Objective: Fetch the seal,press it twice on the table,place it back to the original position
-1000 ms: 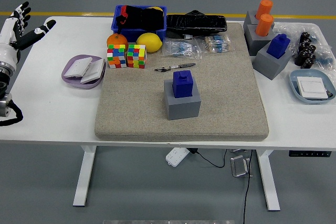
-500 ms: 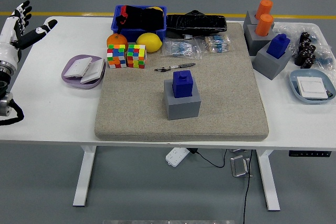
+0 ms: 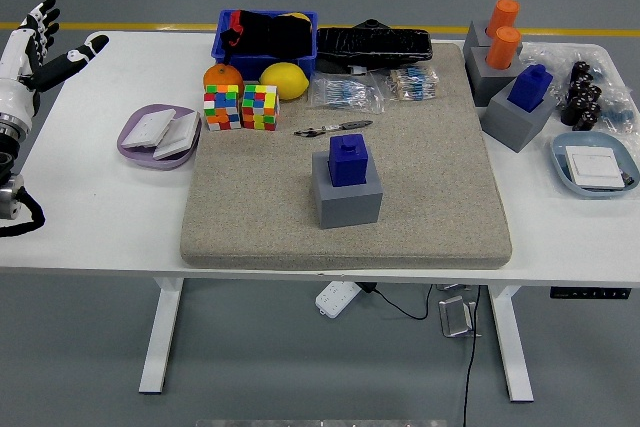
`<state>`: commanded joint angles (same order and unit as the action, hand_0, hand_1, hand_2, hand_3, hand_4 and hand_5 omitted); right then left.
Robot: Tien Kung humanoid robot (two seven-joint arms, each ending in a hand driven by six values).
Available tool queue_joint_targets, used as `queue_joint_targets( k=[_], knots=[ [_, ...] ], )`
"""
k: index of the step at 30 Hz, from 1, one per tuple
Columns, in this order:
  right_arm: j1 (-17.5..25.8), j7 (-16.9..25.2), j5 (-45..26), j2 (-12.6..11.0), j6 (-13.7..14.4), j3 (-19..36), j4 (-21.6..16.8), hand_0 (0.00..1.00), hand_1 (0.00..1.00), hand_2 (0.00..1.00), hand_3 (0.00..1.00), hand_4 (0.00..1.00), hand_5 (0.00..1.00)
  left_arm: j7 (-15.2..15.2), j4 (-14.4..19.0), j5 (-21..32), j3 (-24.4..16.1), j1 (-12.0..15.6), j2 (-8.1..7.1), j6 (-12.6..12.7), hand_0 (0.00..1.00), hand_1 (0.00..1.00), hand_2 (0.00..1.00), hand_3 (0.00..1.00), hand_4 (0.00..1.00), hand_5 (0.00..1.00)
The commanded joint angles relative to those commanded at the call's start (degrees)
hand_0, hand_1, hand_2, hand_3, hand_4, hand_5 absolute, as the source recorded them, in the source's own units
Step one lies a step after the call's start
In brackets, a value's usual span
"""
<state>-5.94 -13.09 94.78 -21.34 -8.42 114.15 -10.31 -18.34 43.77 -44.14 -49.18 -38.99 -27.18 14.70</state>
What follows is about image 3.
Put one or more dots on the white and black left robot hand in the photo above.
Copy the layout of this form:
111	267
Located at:
12	74

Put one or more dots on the blue square seal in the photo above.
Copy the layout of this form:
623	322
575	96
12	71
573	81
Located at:
350	162
527	89

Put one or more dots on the grey seal holder block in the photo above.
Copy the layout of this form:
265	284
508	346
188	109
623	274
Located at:
350	207
512	127
487	84
475	39

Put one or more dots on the orange cylinder seal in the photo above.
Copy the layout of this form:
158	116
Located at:
504	14
502	49

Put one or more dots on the purple oval tray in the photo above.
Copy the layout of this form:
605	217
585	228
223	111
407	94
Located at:
131	119

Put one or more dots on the orange fruit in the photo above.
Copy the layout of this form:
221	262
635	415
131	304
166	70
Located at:
222	78

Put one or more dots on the multicolour puzzle cube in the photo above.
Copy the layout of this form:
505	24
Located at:
221	107
260	107

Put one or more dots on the blue plastic bin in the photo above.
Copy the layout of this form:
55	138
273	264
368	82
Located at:
245	63

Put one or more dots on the black cloth with red trim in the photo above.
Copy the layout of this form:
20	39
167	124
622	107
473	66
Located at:
280	37

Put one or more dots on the yellow lemon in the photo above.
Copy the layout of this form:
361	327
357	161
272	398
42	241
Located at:
284	79

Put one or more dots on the yellow item in bin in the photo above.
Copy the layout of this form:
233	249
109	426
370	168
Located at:
297	15

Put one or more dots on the white table leg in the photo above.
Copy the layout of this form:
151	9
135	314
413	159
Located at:
157	347
512	347

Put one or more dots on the clear bag of blue resistors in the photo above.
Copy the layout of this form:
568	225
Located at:
350	94

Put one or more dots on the black plastic-wrapped long object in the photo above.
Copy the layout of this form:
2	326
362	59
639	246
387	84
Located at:
375	44

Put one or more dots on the white power strip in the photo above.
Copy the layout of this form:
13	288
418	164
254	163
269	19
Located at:
336	299

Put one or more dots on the clear bag of brown resistors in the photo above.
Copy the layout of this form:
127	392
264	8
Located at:
410	84

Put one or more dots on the black plug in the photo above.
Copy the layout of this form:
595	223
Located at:
370	287

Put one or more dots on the grey-brown table mat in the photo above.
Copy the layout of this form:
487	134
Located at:
425	172

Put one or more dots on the light blue oval tray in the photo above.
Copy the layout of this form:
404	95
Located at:
560	167

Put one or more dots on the clear bag of black capacitors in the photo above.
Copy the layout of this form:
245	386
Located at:
580	102

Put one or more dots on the clear bag of blue components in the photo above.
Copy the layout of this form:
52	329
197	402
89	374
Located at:
620	114

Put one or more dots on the black table control panel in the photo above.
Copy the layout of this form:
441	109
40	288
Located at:
590	292

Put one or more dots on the small black connector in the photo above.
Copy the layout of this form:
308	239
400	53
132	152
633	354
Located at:
625	178

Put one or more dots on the white wall switch plate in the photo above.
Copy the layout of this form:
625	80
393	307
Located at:
147	128
180	134
595	167

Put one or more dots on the flat silver metal bracket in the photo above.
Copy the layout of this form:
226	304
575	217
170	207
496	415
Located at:
452	287

